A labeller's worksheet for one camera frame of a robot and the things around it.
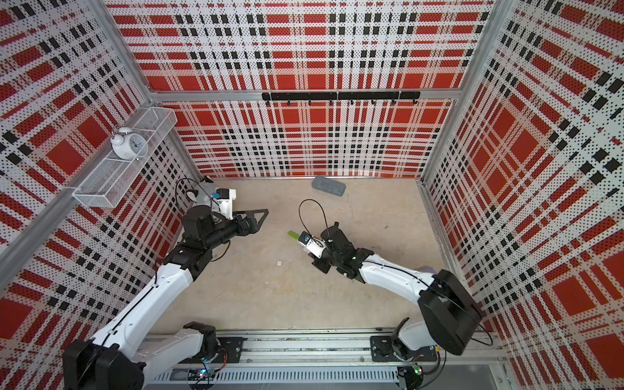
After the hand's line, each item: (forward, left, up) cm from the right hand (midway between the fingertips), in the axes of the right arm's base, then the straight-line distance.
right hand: (317, 250), depth 84 cm
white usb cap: (0, +15, -10) cm, 19 cm away
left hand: (+6, +17, +15) cm, 23 cm away
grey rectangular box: (+39, -4, -8) cm, 40 cm away
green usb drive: (+13, +11, -12) cm, 21 cm away
